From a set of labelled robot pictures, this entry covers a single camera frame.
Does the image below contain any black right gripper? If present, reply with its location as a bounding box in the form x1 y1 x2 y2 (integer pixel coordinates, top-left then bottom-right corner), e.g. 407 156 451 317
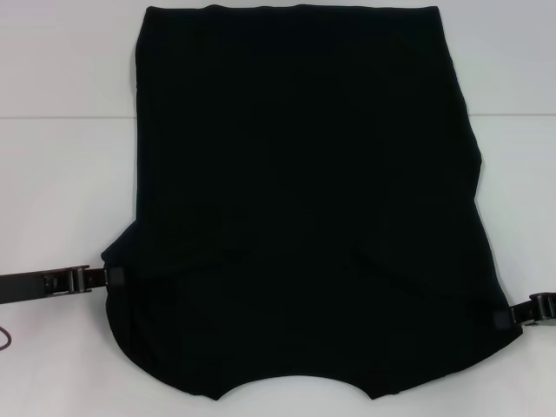
493 293 556 333

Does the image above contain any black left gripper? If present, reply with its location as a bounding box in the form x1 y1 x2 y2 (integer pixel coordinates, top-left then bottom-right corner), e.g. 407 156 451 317
0 265 125 308

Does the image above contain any black t-shirt with FREE print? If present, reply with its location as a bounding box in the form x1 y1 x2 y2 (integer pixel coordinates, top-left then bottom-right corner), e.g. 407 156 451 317
100 3 525 390

